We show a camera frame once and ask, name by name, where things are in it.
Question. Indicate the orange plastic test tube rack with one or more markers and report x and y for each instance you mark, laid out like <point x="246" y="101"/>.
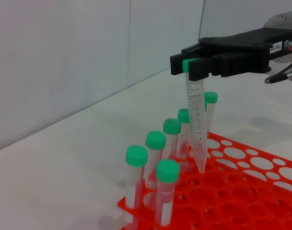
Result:
<point x="232" y="191"/>

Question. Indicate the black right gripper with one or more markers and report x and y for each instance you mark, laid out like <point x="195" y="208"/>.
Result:
<point x="244" y="50"/>

